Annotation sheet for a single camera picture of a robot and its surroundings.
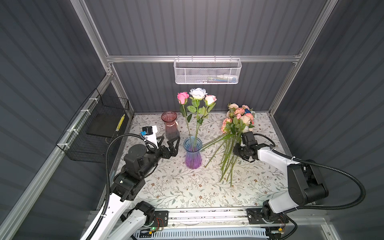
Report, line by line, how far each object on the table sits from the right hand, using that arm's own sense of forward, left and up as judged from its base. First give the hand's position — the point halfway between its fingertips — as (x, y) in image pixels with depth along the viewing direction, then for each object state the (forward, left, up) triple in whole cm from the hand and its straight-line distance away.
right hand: (236, 151), depth 93 cm
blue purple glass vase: (-2, +27, +11) cm, 29 cm away
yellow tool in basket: (+3, +65, +25) cm, 69 cm away
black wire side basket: (+6, +74, +26) cm, 79 cm away
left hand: (-11, +35, +30) cm, 47 cm away
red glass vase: (+11, +40, +10) cm, 43 cm away
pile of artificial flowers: (+22, -5, +6) cm, 23 cm away
